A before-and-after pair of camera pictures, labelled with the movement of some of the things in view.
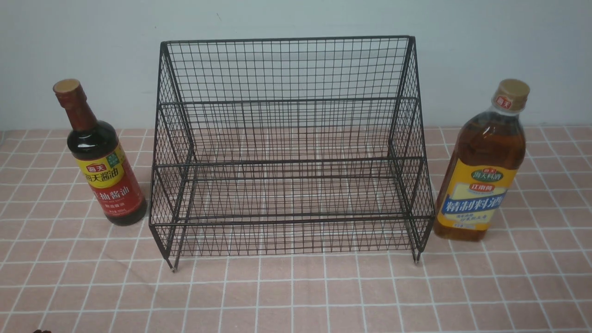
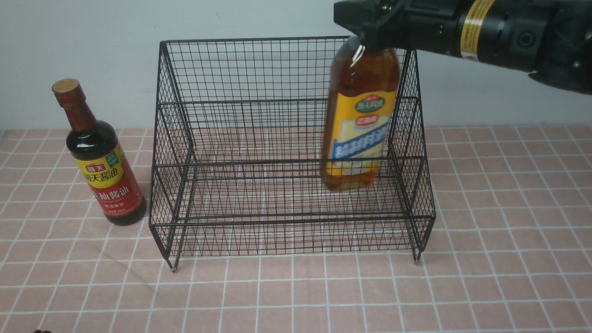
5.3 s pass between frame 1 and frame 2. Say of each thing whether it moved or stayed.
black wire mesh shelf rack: stayed
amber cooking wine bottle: moved
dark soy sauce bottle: stayed
